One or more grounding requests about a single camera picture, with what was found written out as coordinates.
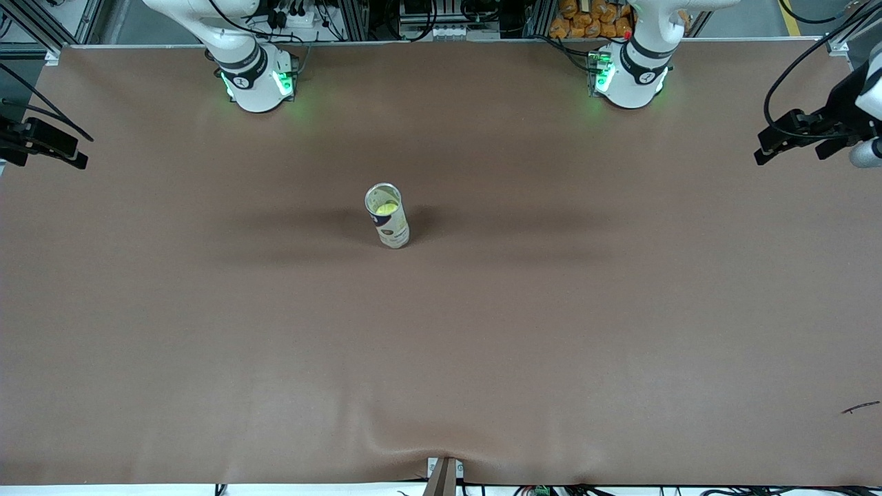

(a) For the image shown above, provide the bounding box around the clear tennis ball can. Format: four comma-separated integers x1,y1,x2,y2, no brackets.
365,182,411,249

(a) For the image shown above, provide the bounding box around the orange lumpy bundle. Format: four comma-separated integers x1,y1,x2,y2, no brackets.
548,0,636,40

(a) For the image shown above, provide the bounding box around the white power strip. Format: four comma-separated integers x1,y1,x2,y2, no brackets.
264,0,326,32

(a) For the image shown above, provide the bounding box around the white connector strip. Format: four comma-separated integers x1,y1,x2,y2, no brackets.
401,23,500,41

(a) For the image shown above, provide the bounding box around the brown table mat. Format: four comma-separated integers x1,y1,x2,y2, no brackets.
0,38,882,487

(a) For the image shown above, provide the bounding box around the grey aluminium frame strut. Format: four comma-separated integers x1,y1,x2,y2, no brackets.
0,0,64,54
74,0,104,43
824,0,882,56

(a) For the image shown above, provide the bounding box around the black base cable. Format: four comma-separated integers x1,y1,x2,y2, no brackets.
540,34,595,72

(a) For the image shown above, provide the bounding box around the grey aluminium frame post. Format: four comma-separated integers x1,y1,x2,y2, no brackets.
338,0,370,41
524,0,556,39

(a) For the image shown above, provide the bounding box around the black cable bundle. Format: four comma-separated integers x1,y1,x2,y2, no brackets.
565,484,882,496

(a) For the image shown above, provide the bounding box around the metal post bracket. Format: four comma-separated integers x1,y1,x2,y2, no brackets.
425,456,465,496

